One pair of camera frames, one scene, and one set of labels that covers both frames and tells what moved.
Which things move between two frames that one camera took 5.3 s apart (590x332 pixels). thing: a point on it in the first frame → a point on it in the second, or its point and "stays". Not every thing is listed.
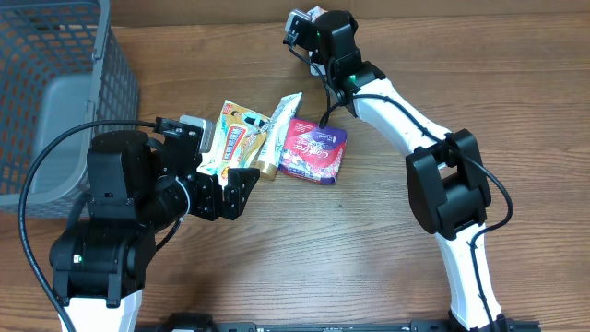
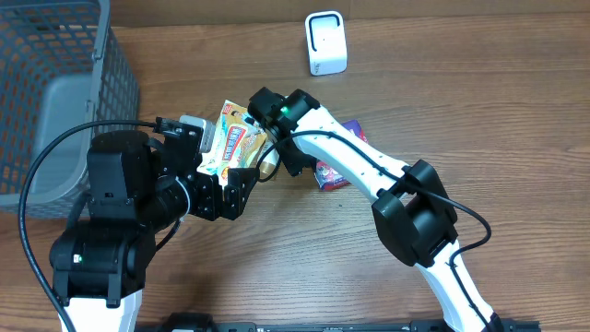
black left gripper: x=237 y=193 stays
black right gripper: x=314 y=55 → x=294 y=164
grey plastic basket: x=62 y=63 stays
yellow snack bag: x=239 y=136 stays
